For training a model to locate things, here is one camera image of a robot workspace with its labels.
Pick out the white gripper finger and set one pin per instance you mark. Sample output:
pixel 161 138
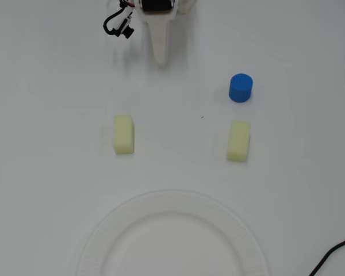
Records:
pixel 161 40
pixel 187 5

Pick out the pale yellow sponge block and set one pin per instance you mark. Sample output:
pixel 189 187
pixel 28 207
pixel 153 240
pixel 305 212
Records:
pixel 123 134
pixel 238 141

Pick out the blue ribbed cylinder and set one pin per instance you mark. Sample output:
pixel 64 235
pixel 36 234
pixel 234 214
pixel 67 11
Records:
pixel 241 87

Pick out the white paper plate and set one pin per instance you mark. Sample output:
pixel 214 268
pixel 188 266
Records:
pixel 172 238

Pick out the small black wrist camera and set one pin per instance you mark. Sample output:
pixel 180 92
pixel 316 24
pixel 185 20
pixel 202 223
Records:
pixel 128 30

